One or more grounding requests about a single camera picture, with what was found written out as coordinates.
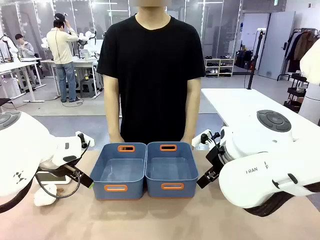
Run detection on black bags pile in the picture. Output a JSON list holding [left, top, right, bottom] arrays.
[[234, 49, 256, 71]]

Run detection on person's right forearm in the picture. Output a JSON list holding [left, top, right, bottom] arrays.
[[103, 99, 123, 138]]

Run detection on person's right hand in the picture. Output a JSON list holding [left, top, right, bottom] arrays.
[[109, 134, 126, 144]]

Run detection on blue basket orange handles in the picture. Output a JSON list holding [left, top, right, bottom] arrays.
[[89, 142, 148, 201], [145, 141, 200, 199]]

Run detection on white digital clock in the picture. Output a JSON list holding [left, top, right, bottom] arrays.
[[36, 171, 72, 186]]

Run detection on person's left forearm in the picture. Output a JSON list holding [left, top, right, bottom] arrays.
[[183, 99, 201, 138]]

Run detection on black tripod stand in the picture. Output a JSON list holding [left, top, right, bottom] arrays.
[[246, 28, 267, 91]]

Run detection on clothes rack with coats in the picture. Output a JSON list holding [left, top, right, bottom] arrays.
[[276, 27, 320, 82]]

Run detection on black chair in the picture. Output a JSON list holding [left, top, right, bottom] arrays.
[[0, 97, 16, 111]]

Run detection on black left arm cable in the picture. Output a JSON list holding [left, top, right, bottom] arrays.
[[34, 139, 91, 200]]

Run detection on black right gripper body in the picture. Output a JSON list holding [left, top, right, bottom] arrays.
[[204, 146, 226, 181]]

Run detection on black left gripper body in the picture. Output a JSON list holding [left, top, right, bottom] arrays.
[[63, 163, 94, 188]]

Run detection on person in black t-shirt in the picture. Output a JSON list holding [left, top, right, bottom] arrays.
[[96, 0, 207, 144]]

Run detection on large white table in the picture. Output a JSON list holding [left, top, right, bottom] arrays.
[[200, 87, 320, 131]]

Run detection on white desk with equipment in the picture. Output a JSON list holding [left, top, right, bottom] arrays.
[[39, 55, 105, 100]]

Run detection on person's left hand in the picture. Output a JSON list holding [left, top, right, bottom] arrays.
[[180, 135, 195, 151]]

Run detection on seated person grey hoodie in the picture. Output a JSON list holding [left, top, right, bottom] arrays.
[[14, 33, 41, 86]]

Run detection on grey door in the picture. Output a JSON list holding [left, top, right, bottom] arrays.
[[257, 10, 296, 81]]

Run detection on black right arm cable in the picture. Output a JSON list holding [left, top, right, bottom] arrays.
[[208, 130, 226, 171]]

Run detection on black trolley cart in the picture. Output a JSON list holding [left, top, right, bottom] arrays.
[[283, 72, 309, 114]]

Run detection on white shoe rack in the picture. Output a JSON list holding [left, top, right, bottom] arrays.
[[204, 57, 236, 78]]

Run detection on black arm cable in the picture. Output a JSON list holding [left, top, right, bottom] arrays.
[[208, 130, 226, 171], [34, 139, 91, 200]]

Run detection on grey step stool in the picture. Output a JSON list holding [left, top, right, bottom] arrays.
[[79, 78, 97, 99]]

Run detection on standing man cream sweater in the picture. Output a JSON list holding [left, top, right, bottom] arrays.
[[46, 12, 81, 104]]

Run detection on white plush brown paws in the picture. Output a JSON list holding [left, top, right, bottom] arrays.
[[33, 183, 65, 207]]

